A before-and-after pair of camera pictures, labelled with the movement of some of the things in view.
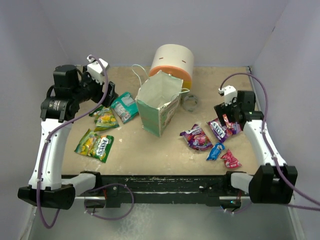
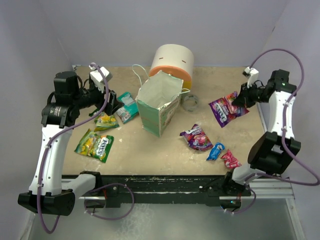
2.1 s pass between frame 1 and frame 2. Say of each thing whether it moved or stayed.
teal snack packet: stayed
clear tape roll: stayed
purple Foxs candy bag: moved
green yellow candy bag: stayed
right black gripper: moved
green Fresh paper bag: stayed
